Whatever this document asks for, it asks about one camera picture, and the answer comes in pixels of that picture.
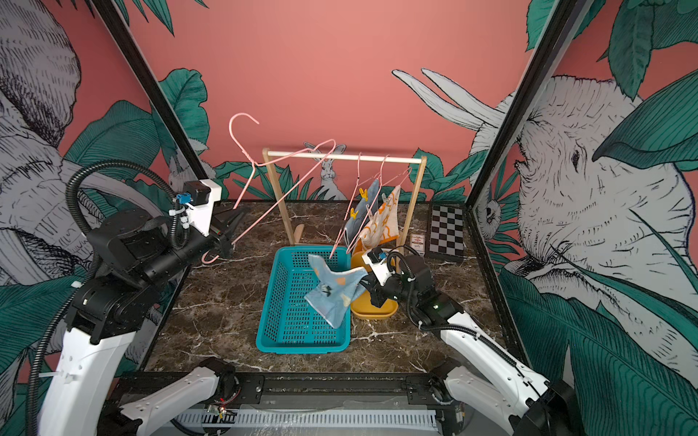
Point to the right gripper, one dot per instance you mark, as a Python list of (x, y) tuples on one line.
[(376, 293)]

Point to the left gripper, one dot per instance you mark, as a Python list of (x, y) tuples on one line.
[(221, 230)]

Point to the blue dotted towel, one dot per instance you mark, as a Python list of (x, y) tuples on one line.
[(335, 291)]

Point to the dark blue towel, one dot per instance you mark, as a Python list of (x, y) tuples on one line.
[(353, 227)]

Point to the pink wire hanger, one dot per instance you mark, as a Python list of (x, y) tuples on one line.
[(267, 180)]

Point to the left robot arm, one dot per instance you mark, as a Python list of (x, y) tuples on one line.
[(135, 256)]

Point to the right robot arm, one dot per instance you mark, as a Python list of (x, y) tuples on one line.
[(504, 390)]

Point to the yellow plastic tray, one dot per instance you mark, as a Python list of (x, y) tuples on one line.
[(362, 306)]

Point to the small white red box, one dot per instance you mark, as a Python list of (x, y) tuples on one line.
[(418, 243)]

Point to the cream orange towel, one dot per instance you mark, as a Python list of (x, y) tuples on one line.
[(382, 226)]

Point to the wooden clothes rack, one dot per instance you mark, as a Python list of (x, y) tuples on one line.
[(329, 190)]

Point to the checkerboard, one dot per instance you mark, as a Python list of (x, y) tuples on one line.
[(445, 232)]

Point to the teal plastic basket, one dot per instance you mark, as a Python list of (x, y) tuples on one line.
[(289, 325)]

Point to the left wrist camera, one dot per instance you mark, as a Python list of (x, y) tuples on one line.
[(194, 206)]

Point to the white slotted cable duct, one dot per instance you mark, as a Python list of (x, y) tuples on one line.
[(419, 420)]

